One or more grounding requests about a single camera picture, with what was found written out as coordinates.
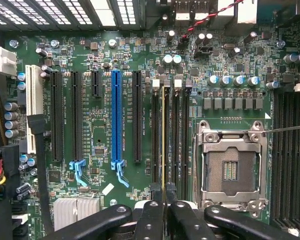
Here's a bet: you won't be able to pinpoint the RAM slot with white latch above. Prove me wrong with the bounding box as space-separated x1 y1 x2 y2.
172 79 183 201
151 79 161 198

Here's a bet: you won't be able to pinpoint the RAM slot with black latch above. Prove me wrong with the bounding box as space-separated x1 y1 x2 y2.
182 80 193 202
162 79 172 191

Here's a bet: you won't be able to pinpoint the white sticker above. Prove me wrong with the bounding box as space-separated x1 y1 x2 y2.
101 183 115 196

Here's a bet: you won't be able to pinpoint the silver CPU socket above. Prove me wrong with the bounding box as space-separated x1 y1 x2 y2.
192 119 269 219

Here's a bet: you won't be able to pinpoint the silver chipset heatsink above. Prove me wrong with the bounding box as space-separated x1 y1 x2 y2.
53 196 101 232

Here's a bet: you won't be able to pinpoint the long black expansion slot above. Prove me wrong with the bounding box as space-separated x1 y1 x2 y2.
50 70 65 163
69 70 87 188
132 70 143 164

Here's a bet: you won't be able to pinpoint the blue expansion slot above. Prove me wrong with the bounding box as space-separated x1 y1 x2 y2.
110 69 130 189

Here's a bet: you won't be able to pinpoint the thin metal locking lever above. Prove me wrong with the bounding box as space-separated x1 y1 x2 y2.
261 123 300 136

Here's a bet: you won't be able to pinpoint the short black expansion slot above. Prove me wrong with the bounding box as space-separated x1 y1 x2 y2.
90 70 103 99

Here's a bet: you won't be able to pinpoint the green motherboard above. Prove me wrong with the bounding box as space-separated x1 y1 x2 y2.
4 29 300 240

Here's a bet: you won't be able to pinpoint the white expansion slot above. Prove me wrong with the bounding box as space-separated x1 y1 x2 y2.
25 64 45 155

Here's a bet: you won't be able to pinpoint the metal rear port block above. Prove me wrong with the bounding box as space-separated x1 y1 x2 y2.
174 0 258 31

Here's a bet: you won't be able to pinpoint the white power connector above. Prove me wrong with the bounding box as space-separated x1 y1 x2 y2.
0 45 18 77

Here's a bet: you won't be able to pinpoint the black PC case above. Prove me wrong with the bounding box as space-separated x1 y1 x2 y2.
0 0 300 240

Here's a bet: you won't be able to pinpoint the flat black data cable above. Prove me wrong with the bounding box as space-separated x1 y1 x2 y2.
27 114 56 235

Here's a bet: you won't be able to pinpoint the black power connector coloured wires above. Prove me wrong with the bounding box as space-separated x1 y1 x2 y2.
0 144 21 202

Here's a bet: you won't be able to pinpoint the red and black twisted wire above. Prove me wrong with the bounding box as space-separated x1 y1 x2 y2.
181 0 245 41

